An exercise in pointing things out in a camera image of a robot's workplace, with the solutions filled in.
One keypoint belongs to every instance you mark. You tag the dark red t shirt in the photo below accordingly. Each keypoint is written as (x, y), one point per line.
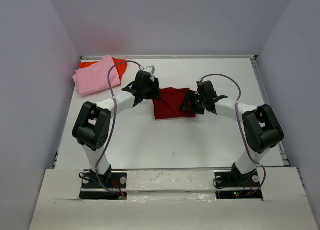
(168, 106)

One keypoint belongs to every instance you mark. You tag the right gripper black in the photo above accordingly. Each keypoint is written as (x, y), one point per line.
(188, 100)

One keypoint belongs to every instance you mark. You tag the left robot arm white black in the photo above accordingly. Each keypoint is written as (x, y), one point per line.
(92, 128)

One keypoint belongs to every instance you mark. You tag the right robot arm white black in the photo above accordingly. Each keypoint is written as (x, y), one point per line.
(258, 125)

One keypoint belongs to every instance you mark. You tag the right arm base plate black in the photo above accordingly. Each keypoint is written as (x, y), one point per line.
(230, 189)

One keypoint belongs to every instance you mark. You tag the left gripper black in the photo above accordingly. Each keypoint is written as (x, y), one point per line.
(155, 88)

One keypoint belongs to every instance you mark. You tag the orange folded t shirt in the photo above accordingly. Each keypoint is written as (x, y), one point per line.
(121, 69)

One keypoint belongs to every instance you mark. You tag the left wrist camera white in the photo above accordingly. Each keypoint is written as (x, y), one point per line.
(149, 69)

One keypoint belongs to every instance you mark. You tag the pink folded t shirt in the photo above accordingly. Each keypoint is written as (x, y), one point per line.
(94, 78)

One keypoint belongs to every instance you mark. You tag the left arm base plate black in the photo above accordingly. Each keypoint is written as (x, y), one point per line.
(91, 188)

